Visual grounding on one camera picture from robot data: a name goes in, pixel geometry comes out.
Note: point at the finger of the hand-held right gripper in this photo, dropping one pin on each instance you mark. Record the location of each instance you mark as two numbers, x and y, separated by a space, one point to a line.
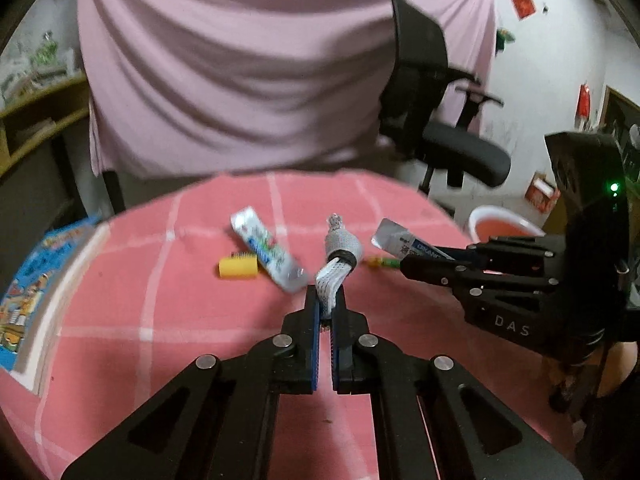
515 250
450 272

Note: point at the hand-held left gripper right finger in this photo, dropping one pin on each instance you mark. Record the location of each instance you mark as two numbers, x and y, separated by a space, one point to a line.
335 355

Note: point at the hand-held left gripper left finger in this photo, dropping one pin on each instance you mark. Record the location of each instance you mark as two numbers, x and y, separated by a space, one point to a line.
315 350

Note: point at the orange plastic bucket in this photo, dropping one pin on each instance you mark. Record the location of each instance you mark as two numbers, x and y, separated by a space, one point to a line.
500 227

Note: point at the silver blue tube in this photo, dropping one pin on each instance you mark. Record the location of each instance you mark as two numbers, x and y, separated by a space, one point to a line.
395 237

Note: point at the yellow green stick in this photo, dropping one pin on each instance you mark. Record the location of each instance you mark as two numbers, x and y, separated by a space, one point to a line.
384 261

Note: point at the white grey squeezed tube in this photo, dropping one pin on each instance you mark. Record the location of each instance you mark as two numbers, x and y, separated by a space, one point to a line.
337 255

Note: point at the white toothpaste tube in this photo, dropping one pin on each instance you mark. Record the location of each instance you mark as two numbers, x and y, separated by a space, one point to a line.
265 250

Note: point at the yellow ribbed cap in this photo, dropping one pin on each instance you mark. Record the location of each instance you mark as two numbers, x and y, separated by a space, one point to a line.
237 266

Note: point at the person's right hand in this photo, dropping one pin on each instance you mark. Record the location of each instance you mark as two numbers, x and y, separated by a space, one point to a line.
625 365

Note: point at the red cardboard box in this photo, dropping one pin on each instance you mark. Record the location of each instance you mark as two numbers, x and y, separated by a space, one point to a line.
542 191

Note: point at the pink checked tablecloth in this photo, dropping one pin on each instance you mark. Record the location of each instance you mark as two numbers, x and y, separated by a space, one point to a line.
200 360

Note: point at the black office chair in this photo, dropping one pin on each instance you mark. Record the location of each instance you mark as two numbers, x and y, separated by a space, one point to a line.
440 140

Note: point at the wooden framed board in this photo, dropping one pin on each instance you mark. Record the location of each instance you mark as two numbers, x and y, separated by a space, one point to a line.
620 110

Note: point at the red hanging charm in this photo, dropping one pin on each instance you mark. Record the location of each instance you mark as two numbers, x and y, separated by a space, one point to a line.
584 102

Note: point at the blue cartoon book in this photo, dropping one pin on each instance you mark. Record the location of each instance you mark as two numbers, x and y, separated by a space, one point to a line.
40 300

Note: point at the pink hanging sheet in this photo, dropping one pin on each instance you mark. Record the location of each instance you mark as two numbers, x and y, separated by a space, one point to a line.
250 70

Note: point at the wooden shelf desk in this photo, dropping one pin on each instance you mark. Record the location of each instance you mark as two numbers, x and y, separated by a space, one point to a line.
45 120

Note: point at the stack of books and papers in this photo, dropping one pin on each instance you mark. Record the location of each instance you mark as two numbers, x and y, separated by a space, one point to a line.
40 72

